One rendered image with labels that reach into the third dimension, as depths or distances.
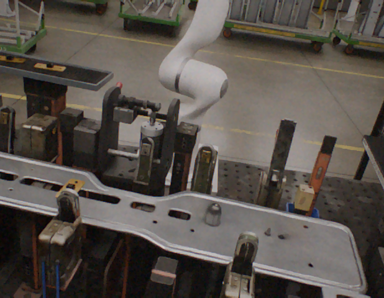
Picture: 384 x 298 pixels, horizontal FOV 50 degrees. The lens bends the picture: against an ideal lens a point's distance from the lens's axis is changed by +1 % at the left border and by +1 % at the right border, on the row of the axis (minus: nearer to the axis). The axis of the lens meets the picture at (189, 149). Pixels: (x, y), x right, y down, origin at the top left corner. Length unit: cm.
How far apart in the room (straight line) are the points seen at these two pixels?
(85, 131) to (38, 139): 12
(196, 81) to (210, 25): 18
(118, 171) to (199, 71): 41
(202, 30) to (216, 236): 68
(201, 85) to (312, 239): 58
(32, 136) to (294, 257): 70
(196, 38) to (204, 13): 8
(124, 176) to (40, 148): 23
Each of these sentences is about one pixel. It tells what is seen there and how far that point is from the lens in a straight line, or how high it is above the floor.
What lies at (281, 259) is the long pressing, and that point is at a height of 100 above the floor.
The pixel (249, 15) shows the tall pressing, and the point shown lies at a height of 42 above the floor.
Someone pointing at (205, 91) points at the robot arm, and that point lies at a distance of 129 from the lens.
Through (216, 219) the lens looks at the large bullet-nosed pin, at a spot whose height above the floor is 102.
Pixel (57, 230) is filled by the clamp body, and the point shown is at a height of 104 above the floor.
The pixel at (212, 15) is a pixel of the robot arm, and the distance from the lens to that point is 133.
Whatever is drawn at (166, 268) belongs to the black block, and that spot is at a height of 99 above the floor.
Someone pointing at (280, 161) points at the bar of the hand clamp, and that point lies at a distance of 102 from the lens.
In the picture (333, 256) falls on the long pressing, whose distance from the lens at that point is 97.
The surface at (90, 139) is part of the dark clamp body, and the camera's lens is 111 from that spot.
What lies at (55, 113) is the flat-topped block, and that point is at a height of 104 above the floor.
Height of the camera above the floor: 157
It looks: 28 degrees down
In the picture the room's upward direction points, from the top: 9 degrees clockwise
